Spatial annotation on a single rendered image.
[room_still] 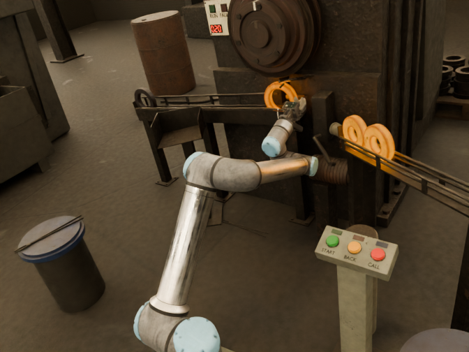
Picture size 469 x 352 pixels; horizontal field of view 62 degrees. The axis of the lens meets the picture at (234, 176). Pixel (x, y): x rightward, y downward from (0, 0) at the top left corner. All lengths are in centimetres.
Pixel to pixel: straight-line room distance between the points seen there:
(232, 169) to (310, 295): 88
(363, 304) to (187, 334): 60
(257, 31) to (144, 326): 131
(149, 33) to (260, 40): 294
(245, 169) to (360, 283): 54
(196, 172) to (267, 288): 86
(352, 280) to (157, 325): 69
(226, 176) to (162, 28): 349
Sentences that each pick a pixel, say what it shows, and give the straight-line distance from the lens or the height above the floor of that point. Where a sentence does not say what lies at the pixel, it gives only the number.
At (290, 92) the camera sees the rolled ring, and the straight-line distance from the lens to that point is 204.
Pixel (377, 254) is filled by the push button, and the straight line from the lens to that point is 132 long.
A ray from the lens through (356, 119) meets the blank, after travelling 173.
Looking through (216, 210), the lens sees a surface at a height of 1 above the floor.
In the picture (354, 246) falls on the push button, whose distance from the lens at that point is 134.
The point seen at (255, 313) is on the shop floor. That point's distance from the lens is 197.
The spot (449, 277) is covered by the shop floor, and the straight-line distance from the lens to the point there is 215.
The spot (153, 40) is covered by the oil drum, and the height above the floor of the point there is 68.
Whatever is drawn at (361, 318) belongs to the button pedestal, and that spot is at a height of 32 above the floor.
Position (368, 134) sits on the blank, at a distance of 168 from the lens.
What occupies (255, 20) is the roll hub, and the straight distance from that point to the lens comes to 191.
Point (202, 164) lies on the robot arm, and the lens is 140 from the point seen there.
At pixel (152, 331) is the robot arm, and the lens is 152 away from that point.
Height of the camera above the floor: 152
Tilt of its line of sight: 31 degrees down
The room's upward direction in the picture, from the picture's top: 11 degrees counter-clockwise
